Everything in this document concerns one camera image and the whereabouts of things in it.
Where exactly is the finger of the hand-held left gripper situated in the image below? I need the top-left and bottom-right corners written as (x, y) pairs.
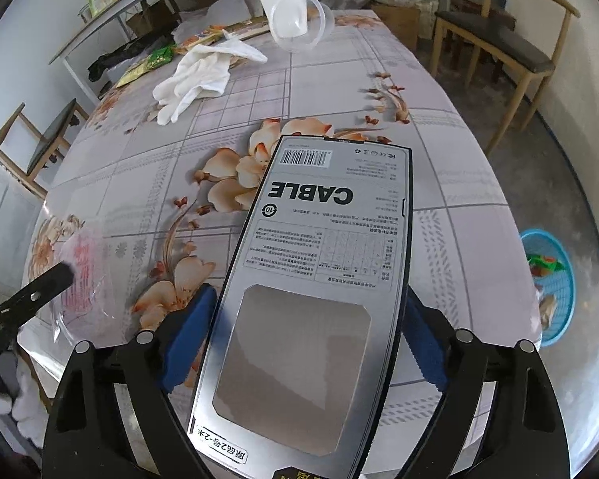
top-left (0, 262), bottom-right (75, 360)

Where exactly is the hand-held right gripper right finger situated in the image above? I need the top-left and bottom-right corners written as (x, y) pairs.
top-left (402, 285), bottom-right (573, 479)

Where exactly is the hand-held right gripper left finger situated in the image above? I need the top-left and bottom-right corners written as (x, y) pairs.
top-left (41, 283), bottom-right (219, 479)

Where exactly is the clear bag with red print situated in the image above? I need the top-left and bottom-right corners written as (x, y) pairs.
top-left (50, 227), bottom-right (113, 333)

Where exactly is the silver and black cable box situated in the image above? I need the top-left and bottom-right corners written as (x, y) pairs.
top-left (186, 135), bottom-right (414, 479)

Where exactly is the blue plastic basket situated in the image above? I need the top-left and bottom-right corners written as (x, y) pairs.
top-left (518, 228), bottom-right (577, 349)

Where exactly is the person's white fluffy clothing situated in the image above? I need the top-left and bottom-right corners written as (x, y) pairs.
top-left (0, 354), bottom-right (51, 455)

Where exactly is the pale crumpled wrapper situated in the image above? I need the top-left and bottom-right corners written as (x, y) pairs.
top-left (535, 292), bottom-right (559, 331)

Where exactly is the wooden chair with dark seat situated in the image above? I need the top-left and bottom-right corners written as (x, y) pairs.
top-left (428, 0), bottom-right (581, 156)
top-left (0, 99), bottom-right (89, 201)

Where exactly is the white side table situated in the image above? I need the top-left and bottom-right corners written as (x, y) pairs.
top-left (49, 0), bottom-right (280, 103)

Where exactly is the yellow and green snack packet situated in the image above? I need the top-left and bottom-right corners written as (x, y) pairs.
top-left (116, 44), bottom-right (177, 87)

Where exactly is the black cloth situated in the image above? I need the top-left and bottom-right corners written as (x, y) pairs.
top-left (86, 34), bottom-right (177, 82)

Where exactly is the floral tablecloth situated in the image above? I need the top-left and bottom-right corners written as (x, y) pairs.
top-left (22, 7), bottom-right (545, 479)

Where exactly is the cardboard box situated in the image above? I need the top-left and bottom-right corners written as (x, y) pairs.
top-left (125, 0), bottom-right (177, 36)
top-left (372, 2), bottom-right (421, 51)

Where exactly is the flat orange and yellow packet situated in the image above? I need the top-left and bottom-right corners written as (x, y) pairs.
top-left (174, 16), bottom-right (275, 55)

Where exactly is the clear plastic measuring jug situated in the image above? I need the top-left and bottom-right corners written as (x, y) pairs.
top-left (271, 0), bottom-right (336, 53)

